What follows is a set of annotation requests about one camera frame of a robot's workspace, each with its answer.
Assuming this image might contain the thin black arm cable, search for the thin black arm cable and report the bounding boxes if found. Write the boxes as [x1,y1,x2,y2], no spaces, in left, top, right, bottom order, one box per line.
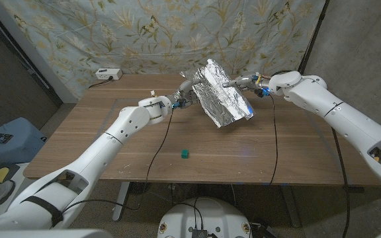
[268,95,278,186]
[60,107,175,214]

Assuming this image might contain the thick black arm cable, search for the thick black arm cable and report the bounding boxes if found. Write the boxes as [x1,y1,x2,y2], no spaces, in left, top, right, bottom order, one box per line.
[329,126,352,238]

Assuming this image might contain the grey table leg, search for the grey table leg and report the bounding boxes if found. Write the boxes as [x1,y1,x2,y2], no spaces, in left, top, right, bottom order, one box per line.
[112,181,132,221]
[278,184,302,228]

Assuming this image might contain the white power strip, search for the white power strip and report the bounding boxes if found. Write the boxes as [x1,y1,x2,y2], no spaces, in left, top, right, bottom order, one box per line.
[95,67,123,81]

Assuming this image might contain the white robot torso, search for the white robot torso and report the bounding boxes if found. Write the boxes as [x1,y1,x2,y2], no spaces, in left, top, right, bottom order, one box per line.
[157,197,253,238]

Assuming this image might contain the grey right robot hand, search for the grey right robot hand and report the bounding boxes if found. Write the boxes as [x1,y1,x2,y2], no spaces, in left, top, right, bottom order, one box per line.
[222,73,273,99]

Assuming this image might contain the crinkled aluminum foil sheet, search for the crinkled aluminum foil sheet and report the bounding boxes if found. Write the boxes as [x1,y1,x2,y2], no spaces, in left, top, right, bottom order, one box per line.
[180,58,255,129]

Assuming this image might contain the black power strip cord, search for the black power strip cord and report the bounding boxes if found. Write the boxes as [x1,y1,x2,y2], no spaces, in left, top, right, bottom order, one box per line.
[87,76,114,89]

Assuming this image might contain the black backdrop pole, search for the black backdrop pole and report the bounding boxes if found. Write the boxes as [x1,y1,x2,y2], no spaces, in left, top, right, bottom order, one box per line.
[296,0,331,75]

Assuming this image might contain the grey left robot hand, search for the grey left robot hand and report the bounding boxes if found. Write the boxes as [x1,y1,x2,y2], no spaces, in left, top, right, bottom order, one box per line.
[170,79,201,110]

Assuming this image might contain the black perforated panel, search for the black perforated panel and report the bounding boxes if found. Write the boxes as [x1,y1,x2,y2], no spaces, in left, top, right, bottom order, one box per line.
[0,3,63,139]

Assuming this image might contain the floral printed backdrop cloth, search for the floral printed backdrop cloth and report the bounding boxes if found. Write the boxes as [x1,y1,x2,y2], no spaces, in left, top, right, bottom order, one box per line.
[0,0,327,100]

